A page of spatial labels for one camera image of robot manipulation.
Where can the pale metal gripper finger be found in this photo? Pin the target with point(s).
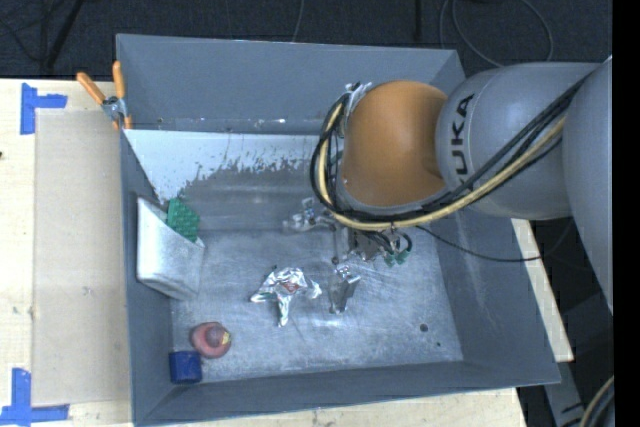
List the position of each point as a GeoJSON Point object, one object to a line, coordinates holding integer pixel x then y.
{"type": "Point", "coordinates": [342, 287]}
{"type": "Point", "coordinates": [310, 217]}

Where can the crumpled silver foil wrapper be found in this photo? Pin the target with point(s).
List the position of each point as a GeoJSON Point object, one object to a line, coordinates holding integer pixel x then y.
{"type": "Point", "coordinates": [285, 287]}

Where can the grey metal bin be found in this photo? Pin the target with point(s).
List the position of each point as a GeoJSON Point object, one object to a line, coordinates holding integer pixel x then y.
{"type": "Point", "coordinates": [380, 345]}

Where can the green studded flat block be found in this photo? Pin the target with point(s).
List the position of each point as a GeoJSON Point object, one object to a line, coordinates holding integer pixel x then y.
{"type": "Point", "coordinates": [183, 219]}

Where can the red toy fruit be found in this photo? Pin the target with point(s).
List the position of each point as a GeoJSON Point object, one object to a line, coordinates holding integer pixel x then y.
{"type": "Point", "coordinates": [210, 340]}

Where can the blue cube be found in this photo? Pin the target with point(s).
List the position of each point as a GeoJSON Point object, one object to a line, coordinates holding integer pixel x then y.
{"type": "Point", "coordinates": [185, 367]}

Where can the pale wood flat board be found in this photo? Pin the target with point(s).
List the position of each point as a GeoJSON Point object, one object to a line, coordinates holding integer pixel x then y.
{"type": "Point", "coordinates": [75, 265]}

